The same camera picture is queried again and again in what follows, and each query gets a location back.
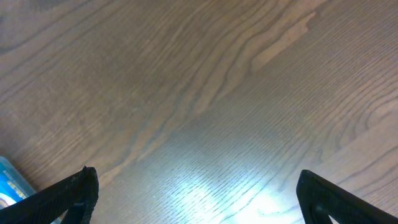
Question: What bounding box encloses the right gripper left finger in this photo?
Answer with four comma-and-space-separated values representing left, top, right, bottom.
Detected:
1, 167, 99, 224

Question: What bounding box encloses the blue Kool Fever box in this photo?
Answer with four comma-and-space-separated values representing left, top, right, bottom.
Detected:
1, 157, 35, 209

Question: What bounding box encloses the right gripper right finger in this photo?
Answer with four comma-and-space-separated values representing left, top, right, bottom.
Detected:
296, 170, 397, 224

